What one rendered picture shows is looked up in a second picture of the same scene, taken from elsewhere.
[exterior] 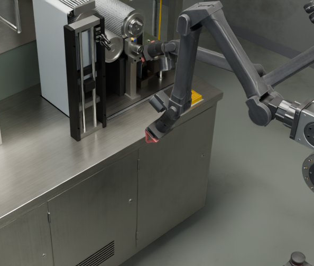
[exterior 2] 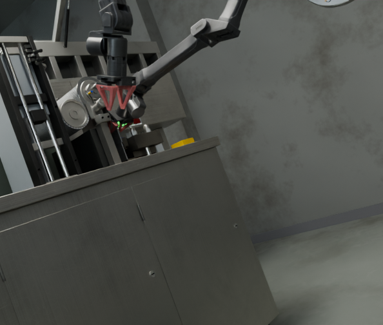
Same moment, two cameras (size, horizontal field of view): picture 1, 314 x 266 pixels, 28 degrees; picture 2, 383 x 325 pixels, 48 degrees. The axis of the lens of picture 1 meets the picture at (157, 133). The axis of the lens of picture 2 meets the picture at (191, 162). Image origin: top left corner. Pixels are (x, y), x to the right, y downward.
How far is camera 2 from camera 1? 1.98 m
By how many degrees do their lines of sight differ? 41
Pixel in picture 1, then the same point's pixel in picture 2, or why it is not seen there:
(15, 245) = not seen: outside the picture
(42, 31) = not seen: outside the picture
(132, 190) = (149, 256)
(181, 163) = (208, 229)
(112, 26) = not seen: hidden behind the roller
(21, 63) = not seen: outside the picture
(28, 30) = not seen: outside the picture
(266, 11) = (272, 204)
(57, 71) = (15, 146)
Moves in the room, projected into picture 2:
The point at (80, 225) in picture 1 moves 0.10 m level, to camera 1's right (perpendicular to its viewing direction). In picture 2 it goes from (73, 302) to (107, 289)
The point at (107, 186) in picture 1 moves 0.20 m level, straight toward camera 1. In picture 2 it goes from (100, 236) to (94, 243)
